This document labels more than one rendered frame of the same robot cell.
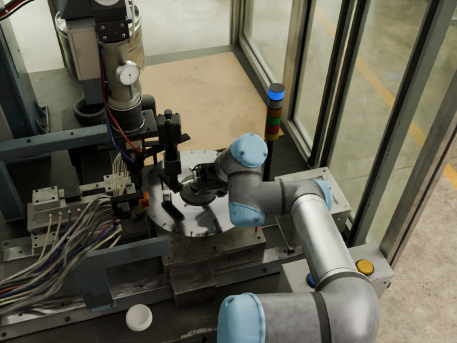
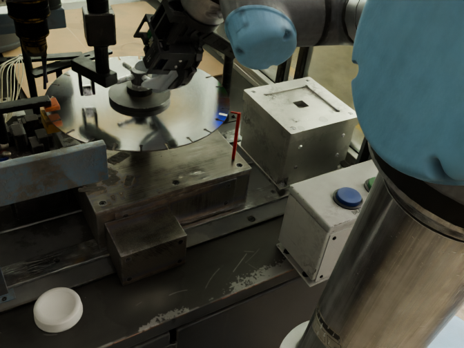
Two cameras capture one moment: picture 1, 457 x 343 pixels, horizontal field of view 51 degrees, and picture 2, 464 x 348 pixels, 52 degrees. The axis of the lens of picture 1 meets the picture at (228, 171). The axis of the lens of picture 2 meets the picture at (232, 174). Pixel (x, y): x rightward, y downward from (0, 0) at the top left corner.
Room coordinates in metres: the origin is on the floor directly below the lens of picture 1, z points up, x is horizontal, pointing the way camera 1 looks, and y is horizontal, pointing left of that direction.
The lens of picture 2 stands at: (0.14, 0.13, 1.41)
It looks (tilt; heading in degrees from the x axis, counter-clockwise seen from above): 39 degrees down; 343
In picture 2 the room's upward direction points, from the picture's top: 7 degrees clockwise
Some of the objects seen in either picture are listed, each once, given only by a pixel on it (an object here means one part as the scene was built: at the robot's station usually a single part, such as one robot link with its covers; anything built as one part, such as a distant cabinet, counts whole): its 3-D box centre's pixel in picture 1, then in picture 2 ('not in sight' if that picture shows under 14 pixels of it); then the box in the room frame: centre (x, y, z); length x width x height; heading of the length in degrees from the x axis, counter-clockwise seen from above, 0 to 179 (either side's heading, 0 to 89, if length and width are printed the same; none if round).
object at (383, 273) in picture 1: (332, 284); (361, 214); (0.70, -0.30, 0.82); 0.28 x 0.11 x 0.15; 108
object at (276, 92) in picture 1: (276, 91); not in sight; (1.13, -0.13, 1.14); 0.05 x 0.04 x 0.03; 18
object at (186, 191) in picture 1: (198, 186); (139, 90); (0.91, 0.08, 0.96); 0.11 x 0.11 x 0.03
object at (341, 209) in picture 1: (308, 208); (294, 132); (0.96, -0.25, 0.82); 0.18 x 0.18 x 0.15; 18
